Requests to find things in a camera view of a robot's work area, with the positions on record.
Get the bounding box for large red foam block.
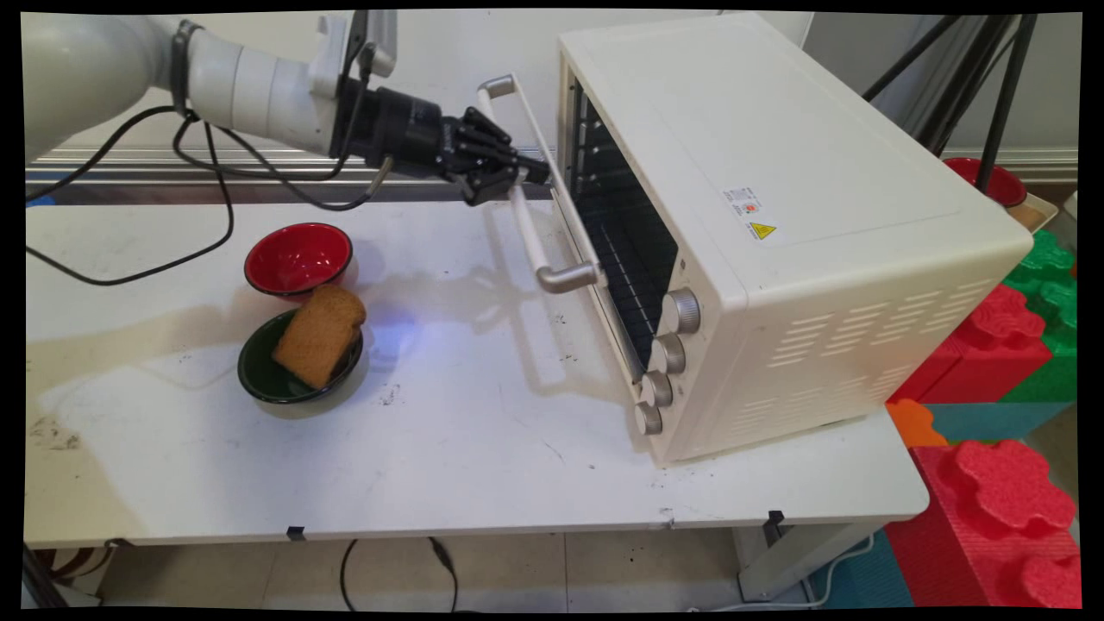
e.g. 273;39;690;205
884;440;1082;609

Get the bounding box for red bowl with black rim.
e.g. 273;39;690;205
244;223;354;300

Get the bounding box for orange foam block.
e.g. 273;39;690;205
886;398;948;449

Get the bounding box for dark green bowl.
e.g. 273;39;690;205
237;309;365;406

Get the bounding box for black tripod legs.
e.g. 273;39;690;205
862;13;1038;195

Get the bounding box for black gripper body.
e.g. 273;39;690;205
332;79;467;179

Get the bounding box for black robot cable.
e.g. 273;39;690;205
26;103;393;286

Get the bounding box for beige tray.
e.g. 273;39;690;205
1005;191;1060;234

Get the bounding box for brown bread slice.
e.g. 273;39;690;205
272;285;367;391

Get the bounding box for cream toaster oven body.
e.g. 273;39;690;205
556;12;1034;467

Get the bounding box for white table leg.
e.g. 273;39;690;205
733;517;889;602

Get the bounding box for aluminium rail profile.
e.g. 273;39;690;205
26;148;553;206

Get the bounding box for small red foam block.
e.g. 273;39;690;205
888;285;1053;405

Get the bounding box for teal foam block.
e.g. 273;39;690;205
923;401;1075;445

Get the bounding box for large silver oven knob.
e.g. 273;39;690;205
664;289;702;336

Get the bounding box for black cable under table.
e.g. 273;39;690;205
339;537;460;612

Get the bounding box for blue floor mat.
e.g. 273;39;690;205
811;530;915;609

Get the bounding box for red bowl on tray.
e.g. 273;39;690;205
942;157;1027;208

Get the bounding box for green foam block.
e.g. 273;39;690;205
1000;229;1079;405

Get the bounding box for white floor cable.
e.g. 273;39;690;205
690;535;876;612

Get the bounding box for oven glass door with handle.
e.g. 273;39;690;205
477;75;648;386

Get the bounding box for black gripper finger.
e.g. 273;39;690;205
461;106;553;179
448;155;520;207

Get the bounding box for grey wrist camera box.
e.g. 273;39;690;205
310;10;398;97

